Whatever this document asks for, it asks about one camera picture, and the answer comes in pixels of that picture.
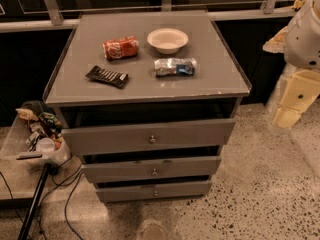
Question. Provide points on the white paper bowl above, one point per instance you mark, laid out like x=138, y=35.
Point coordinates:
x=167, y=40

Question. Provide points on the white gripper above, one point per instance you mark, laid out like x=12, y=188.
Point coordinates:
x=304, y=39

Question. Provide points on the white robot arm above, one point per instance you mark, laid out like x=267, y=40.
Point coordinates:
x=299, y=42

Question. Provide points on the crushed orange soda can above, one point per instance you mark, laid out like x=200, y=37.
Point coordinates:
x=121, y=48

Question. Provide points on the yellow object on ledge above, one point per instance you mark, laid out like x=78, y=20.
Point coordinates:
x=298, y=4

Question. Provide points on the grey metal railing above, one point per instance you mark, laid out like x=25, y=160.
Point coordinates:
x=39, y=15

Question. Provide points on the black striped snack bar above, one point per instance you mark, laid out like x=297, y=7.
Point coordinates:
x=109, y=77

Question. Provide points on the grey drawer cabinet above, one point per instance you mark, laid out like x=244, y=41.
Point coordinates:
x=213, y=92

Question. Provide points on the black pole stand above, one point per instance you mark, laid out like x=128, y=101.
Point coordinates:
x=34, y=203

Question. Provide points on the grey top drawer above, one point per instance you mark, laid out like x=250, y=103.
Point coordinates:
x=148, y=137

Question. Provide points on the silver blue snack bag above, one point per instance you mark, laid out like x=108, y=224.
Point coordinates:
x=175, y=67

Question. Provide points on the clear plastic trash bin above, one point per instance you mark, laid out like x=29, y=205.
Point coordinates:
x=35, y=137

